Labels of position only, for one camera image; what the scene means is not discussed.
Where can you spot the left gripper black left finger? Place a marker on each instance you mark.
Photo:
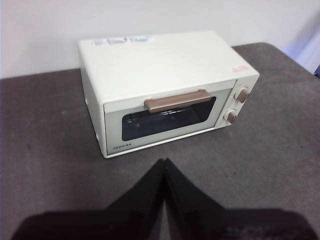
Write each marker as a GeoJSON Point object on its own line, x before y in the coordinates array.
{"type": "Point", "coordinates": [100, 225]}

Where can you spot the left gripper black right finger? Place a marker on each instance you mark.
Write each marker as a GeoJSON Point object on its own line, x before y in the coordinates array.
{"type": "Point", "coordinates": [225, 225]}

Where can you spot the beige round oven knob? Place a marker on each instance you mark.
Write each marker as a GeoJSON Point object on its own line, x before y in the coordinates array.
{"type": "Point", "coordinates": [230, 117]}
{"type": "Point", "coordinates": [243, 94]}

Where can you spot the cream Toshiba toaster oven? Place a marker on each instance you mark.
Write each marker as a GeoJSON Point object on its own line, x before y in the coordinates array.
{"type": "Point", "coordinates": [160, 67]}

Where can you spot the white printed label sticker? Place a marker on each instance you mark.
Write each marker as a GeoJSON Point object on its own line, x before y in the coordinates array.
{"type": "Point", "coordinates": [141, 39]}

